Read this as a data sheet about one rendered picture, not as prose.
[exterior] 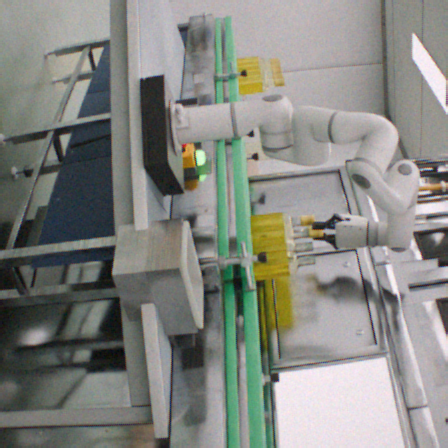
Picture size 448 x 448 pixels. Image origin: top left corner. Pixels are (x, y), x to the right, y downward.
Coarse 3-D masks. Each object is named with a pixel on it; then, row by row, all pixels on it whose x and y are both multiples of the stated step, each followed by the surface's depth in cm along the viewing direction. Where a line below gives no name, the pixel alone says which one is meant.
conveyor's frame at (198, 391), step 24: (192, 24) 297; (192, 48) 273; (192, 72) 254; (192, 96) 237; (192, 192) 191; (192, 216) 182; (216, 312) 166; (216, 336) 160; (192, 360) 155; (216, 360) 154; (192, 384) 149; (216, 384) 148; (192, 408) 144; (216, 408) 143; (192, 432) 138; (216, 432) 138
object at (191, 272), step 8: (184, 224) 151; (184, 232) 149; (184, 240) 147; (192, 240) 157; (184, 248) 145; (192, 248) 159; (184, 256) 143; (192, 256) 160; (184, 264) 142; (192, 264) 162; (184, 272) 142; (192, 272) 164; (200, 272) 164; (184, 280) 144; (192, 280) 165; (200, 280) 165; (192, 288) 165; (200, 288) 165; (192, 296) 146; (200, 296) 163; (192, 304) 148; (200, 304) 160; (200, 312) 158; (200, 320) 152; (200, 328) 154
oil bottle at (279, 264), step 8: (272, 256) 184; (280, 256) 184; (288, 256) 183; (296, 256) 184; (256, 264) 183; (264, 264) 182; (272, 264) 182; (280, 264) 182; (288, 264) 182; (296, 264) 182; (256, 272) 183; (264, 272) 183; (272, 272) 183; (280, 272) 183; (288, 272) 184
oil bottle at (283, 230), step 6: (252, 228) 194; (258, 228) 194; (264, 228) 193; (270, 228) 193; (276, 228) 193; (282, 228) 192; (288, 228) 192; (252, 234) 192; (258, 234) 192; (264, 234) 191; (270, 234) 191; (276, 234) 191; (282, 234) 190; (288, 234) 190; (294, 234) 192; (252, 240) 191
